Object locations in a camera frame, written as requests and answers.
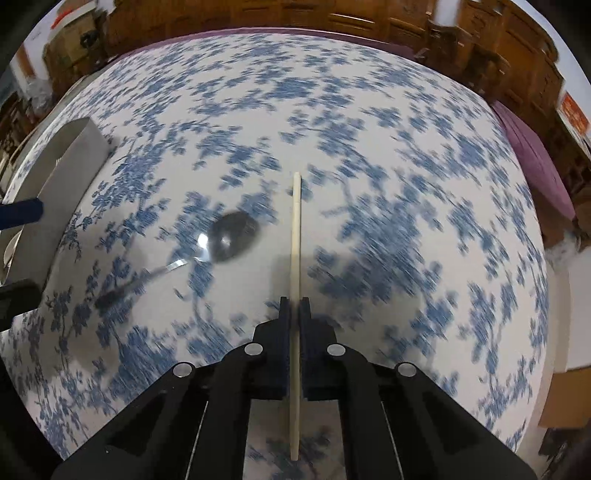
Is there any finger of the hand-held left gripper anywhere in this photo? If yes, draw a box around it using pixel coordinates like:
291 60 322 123
0 280 41 331
0 198 44 232

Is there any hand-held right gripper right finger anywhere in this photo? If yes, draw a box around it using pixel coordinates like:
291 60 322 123
300 298 539 480

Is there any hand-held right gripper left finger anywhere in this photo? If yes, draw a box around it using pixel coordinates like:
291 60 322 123
51 296 291 480

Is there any grey metal utensil holder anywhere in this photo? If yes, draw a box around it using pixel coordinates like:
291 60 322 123
0 117 112 287

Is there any cream chopstick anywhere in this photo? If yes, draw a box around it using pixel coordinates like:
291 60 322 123
289 172 303 461

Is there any metal spoon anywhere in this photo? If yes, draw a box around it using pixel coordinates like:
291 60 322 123
95 211 260 311

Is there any blue floral tablecloth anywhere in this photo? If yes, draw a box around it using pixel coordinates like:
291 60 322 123
0 33 551 480

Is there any purple seat cushion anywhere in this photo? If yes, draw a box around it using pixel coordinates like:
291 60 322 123
492 100 577 223

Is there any carved wooden bench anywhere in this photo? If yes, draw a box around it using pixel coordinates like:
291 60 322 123
44 0 566 112

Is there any dark wooden chair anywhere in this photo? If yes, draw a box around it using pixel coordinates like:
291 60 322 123
416 18 511 95

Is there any red sign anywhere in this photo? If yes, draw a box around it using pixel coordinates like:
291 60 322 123
560 91 591 136

